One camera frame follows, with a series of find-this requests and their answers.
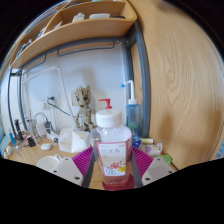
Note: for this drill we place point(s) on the small white oval case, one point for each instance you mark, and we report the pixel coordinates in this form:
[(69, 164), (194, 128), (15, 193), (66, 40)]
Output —
[(46, 146)]

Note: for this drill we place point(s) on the clear drink bottle white cap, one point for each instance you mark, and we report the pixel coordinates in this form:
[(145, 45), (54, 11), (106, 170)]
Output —
[(111, 146)]

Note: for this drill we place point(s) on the white tissue pack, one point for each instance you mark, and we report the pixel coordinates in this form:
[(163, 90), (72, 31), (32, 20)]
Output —
[(75, 140)]

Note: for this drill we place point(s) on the wooden shelf unit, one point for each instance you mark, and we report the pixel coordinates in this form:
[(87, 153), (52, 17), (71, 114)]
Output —
[(83, 30)]

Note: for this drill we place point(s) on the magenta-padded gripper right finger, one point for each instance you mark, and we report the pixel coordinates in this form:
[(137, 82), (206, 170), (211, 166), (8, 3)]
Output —
[(156, 170)]

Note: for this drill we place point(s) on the white pink packet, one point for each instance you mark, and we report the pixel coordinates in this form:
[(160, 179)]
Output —
[(154, 150)]

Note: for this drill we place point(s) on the blue wash bottle white nozzle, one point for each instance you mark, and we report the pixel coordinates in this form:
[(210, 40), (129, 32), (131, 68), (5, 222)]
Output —
[(134, 116)]

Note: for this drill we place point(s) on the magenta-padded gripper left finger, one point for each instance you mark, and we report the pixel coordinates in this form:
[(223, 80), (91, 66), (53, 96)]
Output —
[(66, 168)]

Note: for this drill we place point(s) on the brown tree figurine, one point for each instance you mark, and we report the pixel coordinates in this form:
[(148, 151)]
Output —
[(85, 110)]

